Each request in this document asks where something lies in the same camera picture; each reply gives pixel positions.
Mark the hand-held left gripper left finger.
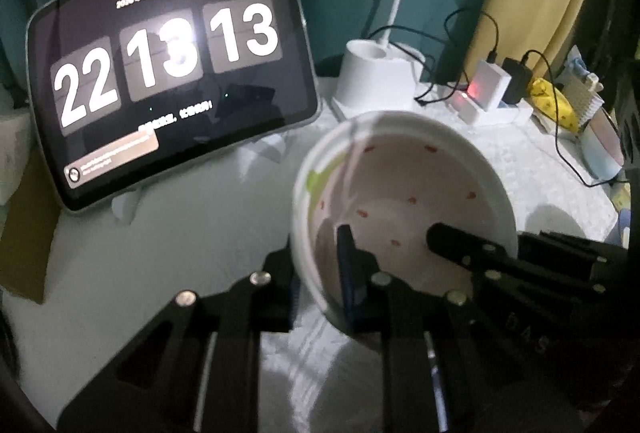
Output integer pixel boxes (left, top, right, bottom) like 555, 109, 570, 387
57, 238, 303, 433

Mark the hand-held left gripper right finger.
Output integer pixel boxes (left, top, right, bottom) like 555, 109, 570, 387
336, 224, 506, 433

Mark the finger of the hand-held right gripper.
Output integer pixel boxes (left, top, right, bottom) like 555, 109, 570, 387
517, 231, 628, 286
426, 223, 608, 309

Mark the white and pink bowl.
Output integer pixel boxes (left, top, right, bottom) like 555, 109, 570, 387
291, 110, 518, 331

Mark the pink and light blue bowl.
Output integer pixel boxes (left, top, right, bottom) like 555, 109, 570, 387
580, 108, 626, 178

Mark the white power strip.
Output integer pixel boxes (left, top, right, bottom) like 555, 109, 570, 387
450, 88, 533, 126

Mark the white and blue ribbed object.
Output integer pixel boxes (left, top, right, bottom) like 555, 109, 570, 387
565, 45, 606, 128

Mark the white charger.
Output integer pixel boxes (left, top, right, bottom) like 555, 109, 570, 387
472, 59, 513, 111

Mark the black charger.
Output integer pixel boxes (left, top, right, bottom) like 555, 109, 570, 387
501, 58, 532, 106

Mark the white desk lamp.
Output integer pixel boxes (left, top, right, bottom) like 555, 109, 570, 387
330, 0, 436, 121

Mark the tablet showing clock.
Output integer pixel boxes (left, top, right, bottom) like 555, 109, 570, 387
25, 0, 321, 214

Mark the cardboard box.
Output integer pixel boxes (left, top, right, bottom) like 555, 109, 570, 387
0, 148, 63, 306

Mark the small white box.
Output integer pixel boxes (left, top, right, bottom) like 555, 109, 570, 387
0, 113, 33, 206

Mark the black lamp cable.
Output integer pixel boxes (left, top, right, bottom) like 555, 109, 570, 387
367, 8, 501, 108

